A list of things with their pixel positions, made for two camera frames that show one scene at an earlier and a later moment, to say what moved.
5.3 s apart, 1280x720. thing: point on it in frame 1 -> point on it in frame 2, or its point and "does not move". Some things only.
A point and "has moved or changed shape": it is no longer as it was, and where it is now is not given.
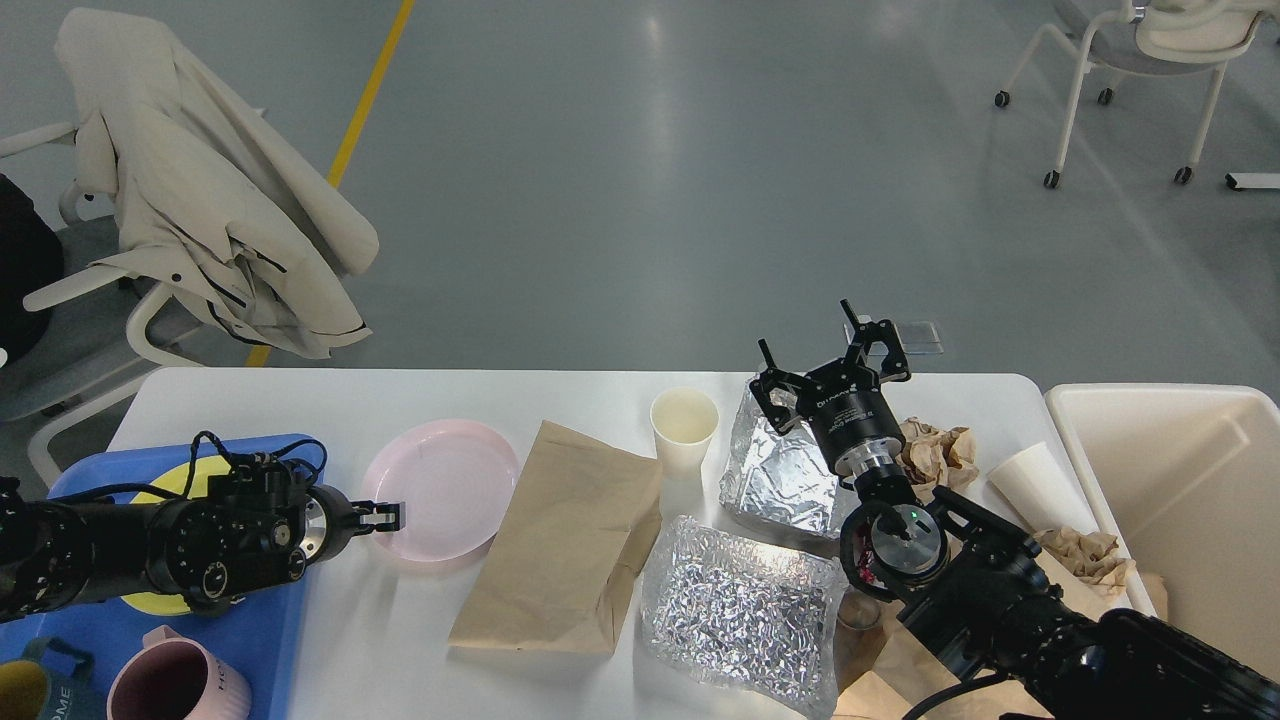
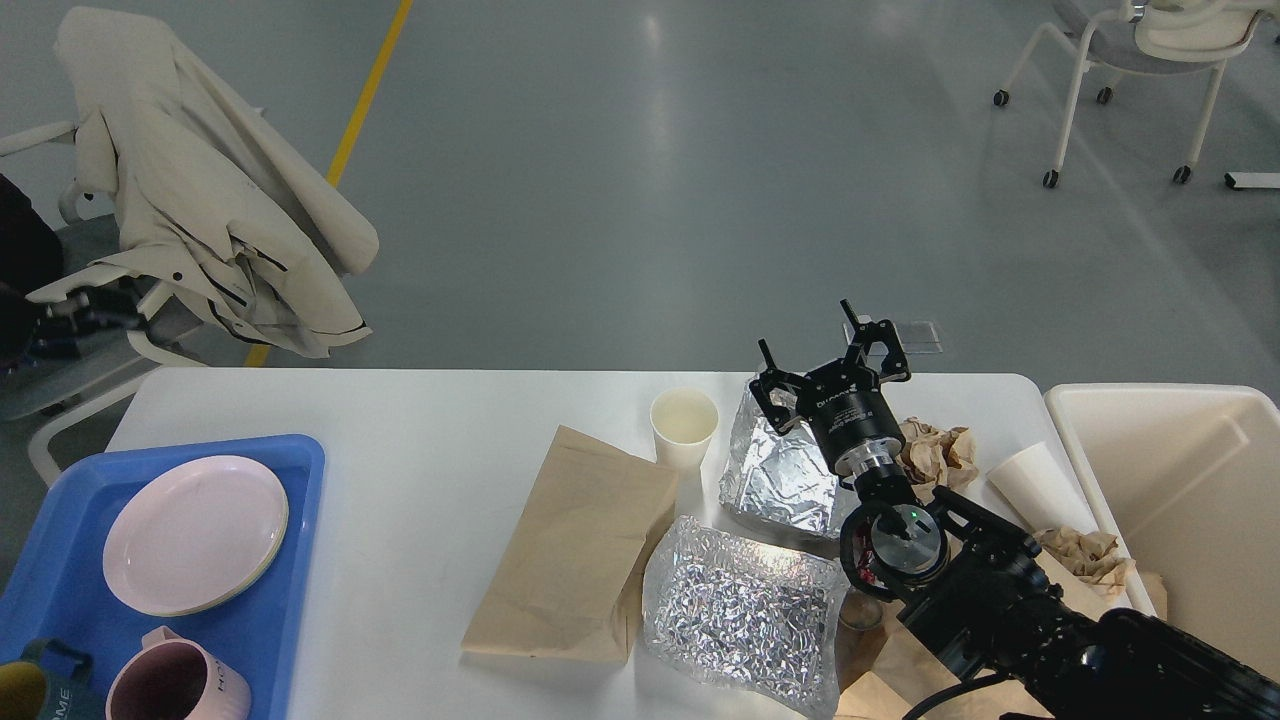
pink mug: x=173 y=678 does not move
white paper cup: x=1035 y=486 does not move
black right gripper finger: x=780 y=418 does not move
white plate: x=457 y=479 has moved or changed shape
